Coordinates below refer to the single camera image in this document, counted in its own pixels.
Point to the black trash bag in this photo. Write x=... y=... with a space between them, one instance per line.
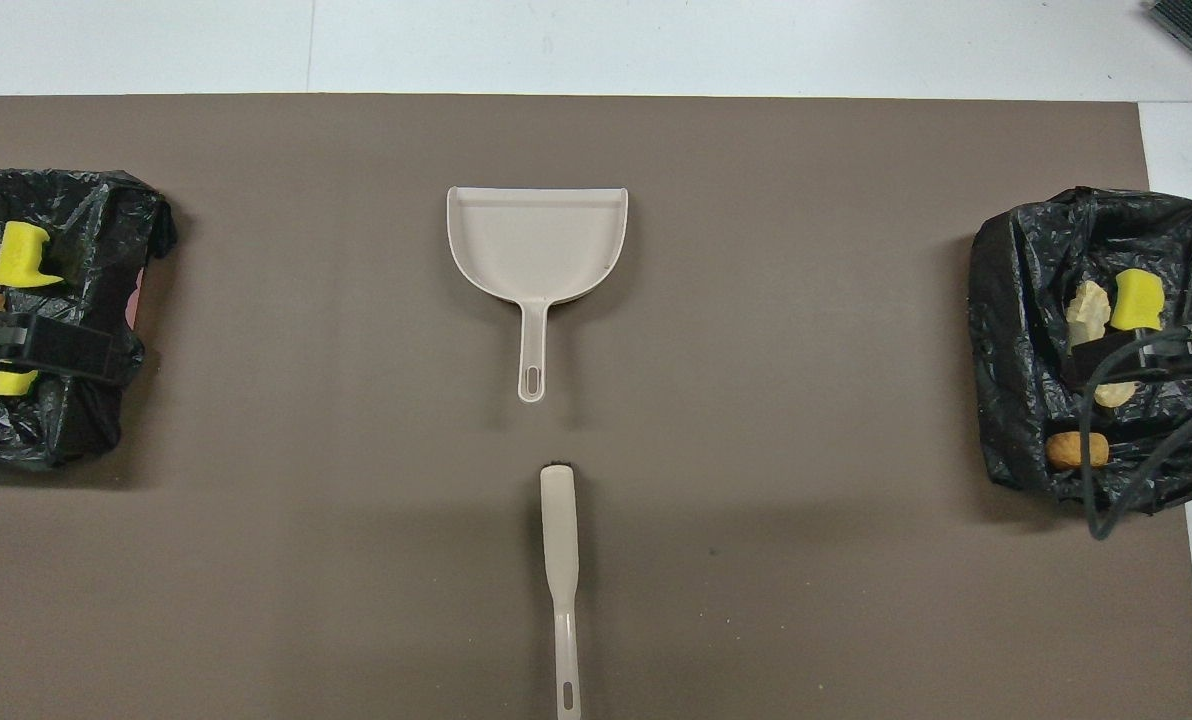
x=1016 y=330
x=86 y=250

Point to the pink bin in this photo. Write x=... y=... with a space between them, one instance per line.
x=133 y=305

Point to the small notched yellow sponge piece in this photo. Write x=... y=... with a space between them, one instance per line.
x=24 y=255

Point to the large yellow sponge piece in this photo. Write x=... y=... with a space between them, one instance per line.
x=1136 y=298

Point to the beige hand brush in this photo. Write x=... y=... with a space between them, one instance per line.
x=560 y=520

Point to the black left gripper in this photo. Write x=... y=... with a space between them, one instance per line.
x=66 y=352

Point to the small croissant pastry piece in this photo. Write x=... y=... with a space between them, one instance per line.
x=1114 y=394
x=1086 y=310

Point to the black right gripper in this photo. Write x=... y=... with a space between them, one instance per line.
x=1106 y=360

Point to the beige plastic dustpan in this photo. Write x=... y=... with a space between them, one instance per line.
x=536 y=245

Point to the brown paper table mat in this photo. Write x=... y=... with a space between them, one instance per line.
x=756 y=150

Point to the brown bread nugget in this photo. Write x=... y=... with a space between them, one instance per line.
x=1071 y=450

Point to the green-topped yellow sponge piece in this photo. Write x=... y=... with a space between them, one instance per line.
x=11 y=383

